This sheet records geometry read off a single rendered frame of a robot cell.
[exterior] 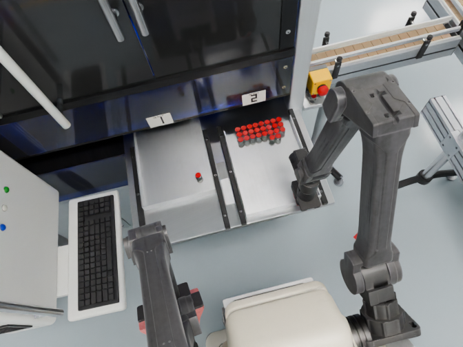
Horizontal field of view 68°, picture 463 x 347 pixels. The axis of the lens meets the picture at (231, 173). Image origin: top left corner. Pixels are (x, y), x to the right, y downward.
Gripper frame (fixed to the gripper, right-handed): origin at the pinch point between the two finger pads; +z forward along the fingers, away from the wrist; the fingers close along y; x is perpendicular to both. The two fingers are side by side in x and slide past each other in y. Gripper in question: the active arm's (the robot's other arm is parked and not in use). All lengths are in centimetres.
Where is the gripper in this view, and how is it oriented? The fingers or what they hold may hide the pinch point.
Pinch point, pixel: (303, 204)
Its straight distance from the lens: 119.4
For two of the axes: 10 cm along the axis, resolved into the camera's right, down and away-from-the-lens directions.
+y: -2.3, -8.6, 4.6
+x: -9.7, 2.4, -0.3
